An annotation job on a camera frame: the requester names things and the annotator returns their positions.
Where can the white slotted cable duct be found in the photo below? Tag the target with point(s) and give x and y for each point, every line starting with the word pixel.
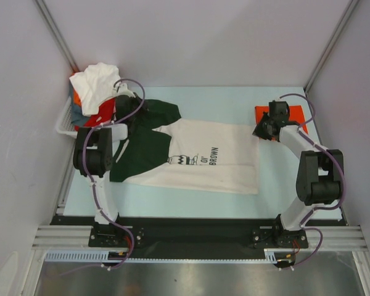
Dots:
pixel 106 257

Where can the grey blue garment in basket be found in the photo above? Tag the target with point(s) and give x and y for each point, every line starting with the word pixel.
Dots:
pixel 77 117

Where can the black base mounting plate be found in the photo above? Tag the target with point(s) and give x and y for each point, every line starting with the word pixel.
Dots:
pixel 186 238

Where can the left aluminium corner post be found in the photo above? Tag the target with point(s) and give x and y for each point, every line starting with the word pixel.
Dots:
pixel 56 34

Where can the orange garment in basket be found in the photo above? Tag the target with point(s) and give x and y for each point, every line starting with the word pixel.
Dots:
pixel 76 98

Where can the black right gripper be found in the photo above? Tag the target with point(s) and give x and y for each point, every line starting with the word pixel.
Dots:
pixel 262 130

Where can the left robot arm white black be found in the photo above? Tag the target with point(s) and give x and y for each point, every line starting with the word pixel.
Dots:
pixel 93 154

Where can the aluminium frame rail front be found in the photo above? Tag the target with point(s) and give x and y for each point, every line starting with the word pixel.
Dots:
pixel 60 237

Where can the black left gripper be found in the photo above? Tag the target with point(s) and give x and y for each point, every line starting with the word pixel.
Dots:
pixel 137 100

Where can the aluminium corner post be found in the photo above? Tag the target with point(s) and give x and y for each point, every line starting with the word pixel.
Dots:
pixel 56 34
pixel 331 44

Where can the folded orange t shirt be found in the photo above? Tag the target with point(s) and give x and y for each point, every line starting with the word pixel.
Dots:
pixel 296 114

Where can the white plastic laundry basket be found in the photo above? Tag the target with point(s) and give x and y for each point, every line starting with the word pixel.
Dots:
pixel 64 124

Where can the right aluminium corner post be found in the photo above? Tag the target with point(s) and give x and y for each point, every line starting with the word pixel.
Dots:
pixel 331 44

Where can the white t shirt in basket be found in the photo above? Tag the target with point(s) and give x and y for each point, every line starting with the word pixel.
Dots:
pixel 95 86

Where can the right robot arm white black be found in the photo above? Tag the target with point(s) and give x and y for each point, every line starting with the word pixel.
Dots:
pixel 320 182

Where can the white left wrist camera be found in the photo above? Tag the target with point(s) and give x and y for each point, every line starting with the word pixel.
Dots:
pixel 122 90

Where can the cream and green t shirt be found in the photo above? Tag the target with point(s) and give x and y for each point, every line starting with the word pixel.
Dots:
pixel 163 149

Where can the red t shirt in basket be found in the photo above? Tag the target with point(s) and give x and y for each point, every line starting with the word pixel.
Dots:
pixel 106 113

